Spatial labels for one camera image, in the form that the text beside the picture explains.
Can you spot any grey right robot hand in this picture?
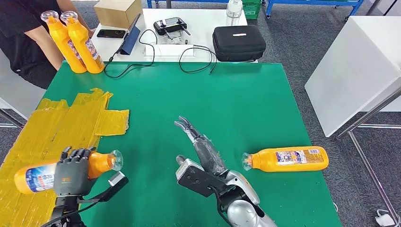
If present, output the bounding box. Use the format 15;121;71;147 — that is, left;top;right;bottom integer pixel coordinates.
174;116;228;176

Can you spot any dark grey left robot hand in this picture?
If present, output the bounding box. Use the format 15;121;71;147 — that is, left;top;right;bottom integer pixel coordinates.
53;146;98;197

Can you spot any orange detergent bottle clear cap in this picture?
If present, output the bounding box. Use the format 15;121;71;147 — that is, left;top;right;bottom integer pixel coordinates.
14;149;124;195
60;10;105;75
40;10;87;74
241;146;330;173

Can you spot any yellow taped plastic sheet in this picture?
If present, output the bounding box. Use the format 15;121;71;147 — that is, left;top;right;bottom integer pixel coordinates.
0;88;130;227

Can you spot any white bench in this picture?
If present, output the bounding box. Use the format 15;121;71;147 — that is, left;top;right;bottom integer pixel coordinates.
0;49;47;130

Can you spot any black zip carrying case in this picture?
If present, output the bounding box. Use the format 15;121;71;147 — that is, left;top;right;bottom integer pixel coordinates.
212;25;267;62

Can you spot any black remote controller with screen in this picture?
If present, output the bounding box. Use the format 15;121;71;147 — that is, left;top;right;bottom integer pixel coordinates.
153;17;192;41

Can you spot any white desk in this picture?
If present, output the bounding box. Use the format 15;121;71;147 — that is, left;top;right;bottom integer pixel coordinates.
91;8;259;63

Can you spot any blue tablet folio case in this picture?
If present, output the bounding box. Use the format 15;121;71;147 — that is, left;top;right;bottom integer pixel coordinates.
120;13;141;56

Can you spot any person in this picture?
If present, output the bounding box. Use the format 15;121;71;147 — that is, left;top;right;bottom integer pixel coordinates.
0;0;95;90

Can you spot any clear plastic jar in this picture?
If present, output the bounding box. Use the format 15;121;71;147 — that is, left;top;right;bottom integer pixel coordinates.
226;0;244;26

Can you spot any black smartphone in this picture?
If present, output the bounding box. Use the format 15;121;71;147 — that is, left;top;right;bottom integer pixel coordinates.
96;29;127;39

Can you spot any green plastic crate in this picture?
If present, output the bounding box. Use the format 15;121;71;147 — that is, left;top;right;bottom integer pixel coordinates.
242;0;262;20

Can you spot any white table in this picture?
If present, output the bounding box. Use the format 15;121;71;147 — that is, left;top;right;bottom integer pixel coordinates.
304;16;401;138

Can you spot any brown cardboard box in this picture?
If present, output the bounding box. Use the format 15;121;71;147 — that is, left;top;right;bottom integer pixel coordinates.
93;0;143;29

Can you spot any blue metal trolley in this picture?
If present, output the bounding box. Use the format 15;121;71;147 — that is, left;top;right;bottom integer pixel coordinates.
265;0;366;22

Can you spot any white power adapter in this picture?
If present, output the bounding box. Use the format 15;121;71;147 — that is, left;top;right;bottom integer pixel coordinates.
375;209;396;227

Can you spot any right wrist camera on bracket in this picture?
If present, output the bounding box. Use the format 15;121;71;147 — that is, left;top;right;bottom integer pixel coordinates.
175;158;231;199

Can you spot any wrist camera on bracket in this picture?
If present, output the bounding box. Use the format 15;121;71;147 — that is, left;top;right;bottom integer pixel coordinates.
77;170;130;204
175;158;231;199

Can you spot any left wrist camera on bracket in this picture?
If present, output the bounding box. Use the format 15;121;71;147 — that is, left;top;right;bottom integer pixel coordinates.
77;170;130;204

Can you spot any black looped cable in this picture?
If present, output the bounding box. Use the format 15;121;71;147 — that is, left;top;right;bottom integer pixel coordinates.
178;44;218;75

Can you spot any black charging cable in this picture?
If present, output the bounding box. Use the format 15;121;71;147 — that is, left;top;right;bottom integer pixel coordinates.
104;29;157;79

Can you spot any steel table leg frame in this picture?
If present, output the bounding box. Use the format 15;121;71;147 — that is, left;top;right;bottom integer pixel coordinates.
336;87;401;225

